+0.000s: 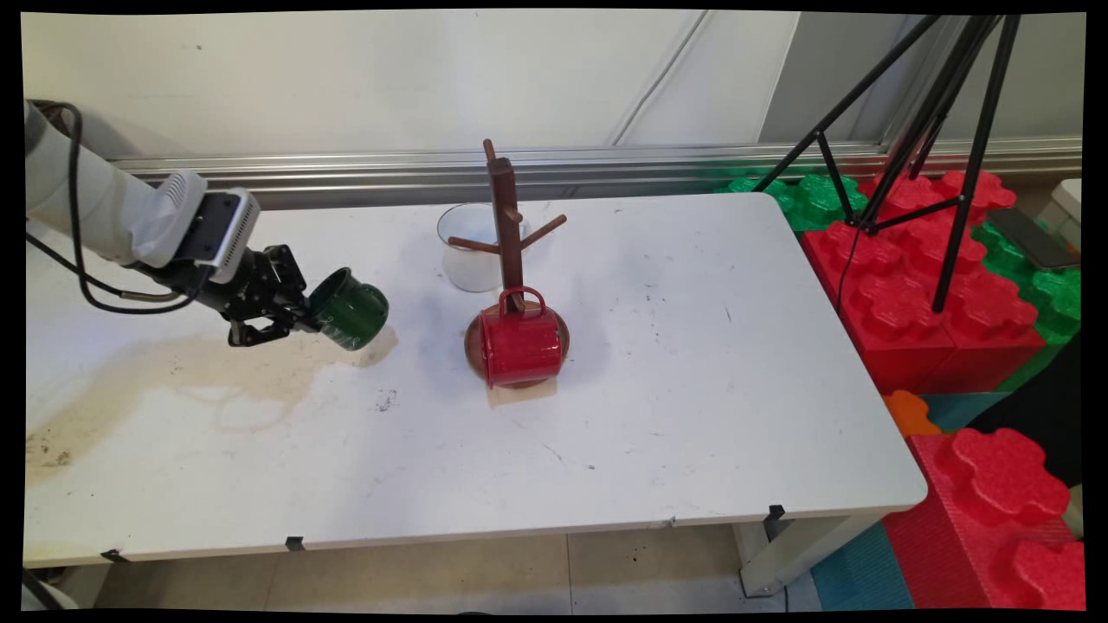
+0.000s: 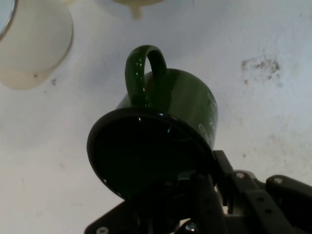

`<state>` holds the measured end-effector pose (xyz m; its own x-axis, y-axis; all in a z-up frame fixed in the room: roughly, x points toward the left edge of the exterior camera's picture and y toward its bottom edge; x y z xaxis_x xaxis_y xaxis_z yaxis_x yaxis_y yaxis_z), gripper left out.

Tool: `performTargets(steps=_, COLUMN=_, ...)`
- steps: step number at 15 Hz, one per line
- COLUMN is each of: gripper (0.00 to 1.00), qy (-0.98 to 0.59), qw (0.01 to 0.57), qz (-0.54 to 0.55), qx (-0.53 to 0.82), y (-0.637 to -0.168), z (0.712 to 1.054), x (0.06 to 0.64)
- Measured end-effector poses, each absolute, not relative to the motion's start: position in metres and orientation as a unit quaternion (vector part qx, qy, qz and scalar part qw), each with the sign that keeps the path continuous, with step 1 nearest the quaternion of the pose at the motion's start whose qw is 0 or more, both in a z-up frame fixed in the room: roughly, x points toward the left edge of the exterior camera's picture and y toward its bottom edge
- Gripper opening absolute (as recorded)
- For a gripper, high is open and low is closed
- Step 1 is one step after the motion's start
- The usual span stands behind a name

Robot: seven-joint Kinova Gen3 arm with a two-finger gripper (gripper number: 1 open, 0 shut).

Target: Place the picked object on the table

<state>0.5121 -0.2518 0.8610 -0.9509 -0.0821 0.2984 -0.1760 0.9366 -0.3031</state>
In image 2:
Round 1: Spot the cream rounded object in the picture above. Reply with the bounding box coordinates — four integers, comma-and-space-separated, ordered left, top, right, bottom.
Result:
112, 0, 164, 20

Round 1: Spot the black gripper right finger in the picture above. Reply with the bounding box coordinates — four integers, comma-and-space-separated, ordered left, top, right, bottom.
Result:
213, 150, 312, 234

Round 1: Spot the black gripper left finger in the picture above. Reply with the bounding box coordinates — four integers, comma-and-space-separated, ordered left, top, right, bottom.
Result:
84, 172, 227, 234

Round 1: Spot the green enamel mug white lettering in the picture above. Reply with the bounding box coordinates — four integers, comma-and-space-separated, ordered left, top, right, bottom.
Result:
86, 45, 218, 203

